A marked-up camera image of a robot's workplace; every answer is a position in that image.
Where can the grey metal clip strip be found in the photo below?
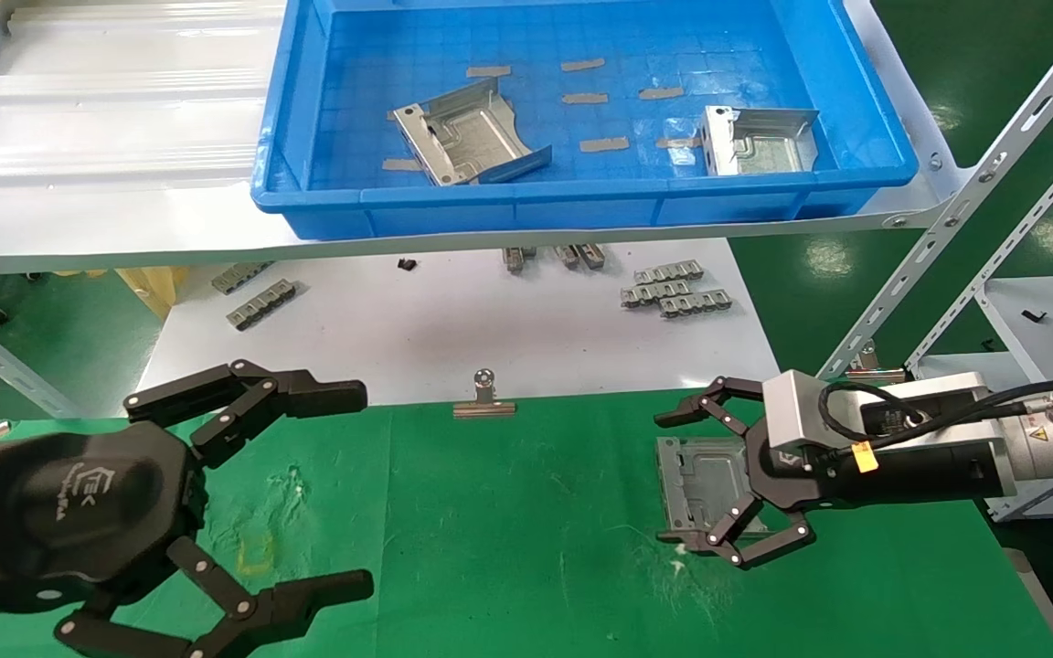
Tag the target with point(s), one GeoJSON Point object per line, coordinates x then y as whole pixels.
{"type": "Point", "coordinates": [239, 275]}
{"type": "Point", "coordinates": [590, 255]}
{"type": "Point", "coordinates": [668, 271]}
{"type": "Point", "coordinates": [653, 293]}
{"type": "Point", "coordinates": [261, 303]}
{"type": "Point", "coordinates": [566, 255]}
{"type": "Point", "coordinates": [696, 302]}
{"type": "Point", "coordinates": [515, 258]}

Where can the silver binder clip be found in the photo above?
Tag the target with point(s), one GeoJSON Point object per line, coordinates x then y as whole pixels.
{"type": "Point", "coordinates": [872, 370]}
{"type": "Point", "coordinates": [483, 407]}

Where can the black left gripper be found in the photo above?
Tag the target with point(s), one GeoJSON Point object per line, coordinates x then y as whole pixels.
{"type": "Point", "coordinates": [79, 512]}

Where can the blue plastic bin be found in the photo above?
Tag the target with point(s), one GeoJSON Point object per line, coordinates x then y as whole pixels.
{"type": "Point", "coordinates": [581, 206]}

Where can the green table cloth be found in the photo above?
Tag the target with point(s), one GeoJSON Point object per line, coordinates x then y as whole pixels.
{"type": "Point", "coordinates": [536, 548]}

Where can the white slotted shelf rack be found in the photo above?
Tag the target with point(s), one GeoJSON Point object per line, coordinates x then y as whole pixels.
{"type": "Point", "coordinates": [1038, 338]}

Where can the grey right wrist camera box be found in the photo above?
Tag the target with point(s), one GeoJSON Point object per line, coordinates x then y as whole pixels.
{"type": "Point", "coordinates": [796, 411]}

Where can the translucent corrugated plastic sheet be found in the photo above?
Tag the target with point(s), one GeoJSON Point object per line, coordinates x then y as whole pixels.
{"type": "Point", "coordinates": [115, 119]}

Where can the silver metal bracket part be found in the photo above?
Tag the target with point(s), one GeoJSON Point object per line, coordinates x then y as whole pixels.
{"type": "Point", "coordinates": [764, 151]}
{"type": "Point", "coordinates": [700, 480]}
{"type": "Point", "coordinates": [467, 137]}

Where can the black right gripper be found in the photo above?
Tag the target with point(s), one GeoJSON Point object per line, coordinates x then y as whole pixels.
{"type": "Point", "coordinates": [901, 475]}

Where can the grey tape piece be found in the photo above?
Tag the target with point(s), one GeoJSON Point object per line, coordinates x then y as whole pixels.
{"type": "Point", "coordinates": [487, 70]}
{"type": "Point", "coordinates": [677, 142]}
{"type": "Point", "coordinates": [661, 92]}
{"type": "Point", "coordinates": [603, 143]}
{"type": "Point", "coordinates": [401, 164]}
{"type": "Point", "coordinates": [582, 65]}
{"type": "Point", "coordinates": [584, 98]}

